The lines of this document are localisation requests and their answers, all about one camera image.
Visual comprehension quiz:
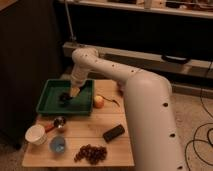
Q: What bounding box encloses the black rectangular block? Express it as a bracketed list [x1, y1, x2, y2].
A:
[103, 125, 125, 142]

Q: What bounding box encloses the black dish brush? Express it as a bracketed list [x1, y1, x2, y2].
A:
[59, 92, 71, 106]

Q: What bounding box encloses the red handled metal scoop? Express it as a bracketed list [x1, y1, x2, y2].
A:
[45, 116, 66, 132]

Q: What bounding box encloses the grey metal rail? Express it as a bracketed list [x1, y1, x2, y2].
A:
[62, 41, 213, 80]

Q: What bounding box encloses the bunch of dark grapes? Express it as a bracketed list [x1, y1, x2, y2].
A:
[74, 144, 107, 165]

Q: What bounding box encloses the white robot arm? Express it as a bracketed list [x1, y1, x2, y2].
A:
[71, 48, 187, 171]

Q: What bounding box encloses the black cable on floor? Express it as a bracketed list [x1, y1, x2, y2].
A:
[184, 83, 213, 171]

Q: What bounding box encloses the green plastic tray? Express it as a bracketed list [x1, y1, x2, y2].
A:
[36, 79, 94, 116]

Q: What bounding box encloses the wooden shelf with items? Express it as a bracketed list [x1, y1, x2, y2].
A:
[58, 0, 213, 19]

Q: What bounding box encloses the small blue bowl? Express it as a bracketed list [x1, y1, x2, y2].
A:
[49, 136, 66, 154]

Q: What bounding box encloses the white paper cup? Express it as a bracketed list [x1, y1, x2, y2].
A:
[25, 124, 47, 145]

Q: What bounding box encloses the black handle on rail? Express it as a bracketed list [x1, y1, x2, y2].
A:
[161, 55, 191, 64]

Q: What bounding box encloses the light wooden table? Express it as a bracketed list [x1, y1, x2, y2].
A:
[22, 80, 134, 168]

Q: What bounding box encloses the orange apple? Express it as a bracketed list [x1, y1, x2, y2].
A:
[94, 95, 104, 108]

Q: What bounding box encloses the dark chili pepper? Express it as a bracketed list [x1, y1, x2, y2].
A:
[102, 96, 120, 107]

